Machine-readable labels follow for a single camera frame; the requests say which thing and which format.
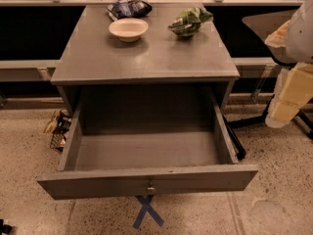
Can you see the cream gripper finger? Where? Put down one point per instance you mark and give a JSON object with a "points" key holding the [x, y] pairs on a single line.
{"points": [[293, 90], [276, 42]]}

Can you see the green jalapeno chip bag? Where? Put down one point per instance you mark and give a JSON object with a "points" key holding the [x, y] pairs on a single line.
{"points": [[188, 22]]}

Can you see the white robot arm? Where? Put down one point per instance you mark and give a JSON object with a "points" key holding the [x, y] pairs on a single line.
{"points": [[299, 43]]}

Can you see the blue chip bag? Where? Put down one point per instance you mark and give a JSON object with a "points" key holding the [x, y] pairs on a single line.
{"points": [[125, 9]]}

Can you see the small brass drawer knob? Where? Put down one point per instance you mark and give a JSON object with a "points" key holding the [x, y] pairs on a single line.
{"points": [[151, 189]]}

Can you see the grey open top drawer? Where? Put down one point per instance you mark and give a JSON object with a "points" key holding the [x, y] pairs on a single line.
{"points": [[123, 137]]}

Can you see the grey office chair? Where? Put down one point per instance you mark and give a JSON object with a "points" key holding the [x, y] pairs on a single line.
{"points": [[263, 25]]}

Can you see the grey wooden cabinet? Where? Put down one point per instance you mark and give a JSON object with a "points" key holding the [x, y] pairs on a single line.
{"points": [[95, 56]]}

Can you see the white ceramic bowl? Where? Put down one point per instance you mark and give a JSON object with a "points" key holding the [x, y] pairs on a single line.
{"points": [[128, 30]]}

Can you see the blue tape cross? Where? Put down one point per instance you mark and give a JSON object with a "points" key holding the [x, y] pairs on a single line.
{"points": [[147, 208]]}

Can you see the black wire basket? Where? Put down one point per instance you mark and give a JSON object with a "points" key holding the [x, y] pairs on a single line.
{"points": [[58, 125]]}

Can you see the long grey shelf rail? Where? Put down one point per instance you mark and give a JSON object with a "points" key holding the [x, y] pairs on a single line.
{"points": [[27, 70]]}

